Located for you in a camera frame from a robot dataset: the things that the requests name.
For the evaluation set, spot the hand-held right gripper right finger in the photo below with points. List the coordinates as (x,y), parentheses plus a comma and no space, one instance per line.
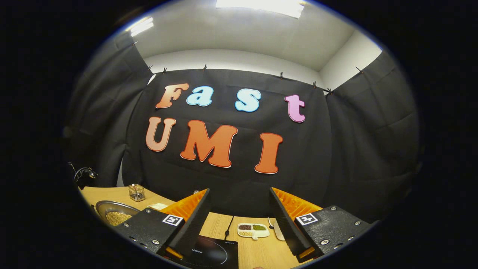
(287,224)

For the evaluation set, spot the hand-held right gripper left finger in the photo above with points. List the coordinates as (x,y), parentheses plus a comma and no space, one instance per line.
(194,220)

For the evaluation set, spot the black induction cooktop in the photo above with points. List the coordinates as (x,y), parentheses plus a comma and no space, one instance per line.
(216,254)

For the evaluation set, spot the white toaster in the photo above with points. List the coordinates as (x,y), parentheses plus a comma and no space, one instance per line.
(279,231)

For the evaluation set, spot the white divided bean dish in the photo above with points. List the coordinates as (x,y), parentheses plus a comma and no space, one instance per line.
(254,231)

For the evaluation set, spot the pile of soybeans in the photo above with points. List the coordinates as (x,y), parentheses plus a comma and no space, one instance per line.
(117,218)

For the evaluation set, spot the black backdrop cloth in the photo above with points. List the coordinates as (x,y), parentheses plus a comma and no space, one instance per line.
(231,179)

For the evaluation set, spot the small ceiling light panel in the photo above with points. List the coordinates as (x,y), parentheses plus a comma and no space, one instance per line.
(142,26)

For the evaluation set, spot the large ceiling light panel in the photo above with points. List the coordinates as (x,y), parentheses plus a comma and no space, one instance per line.
(261,5)

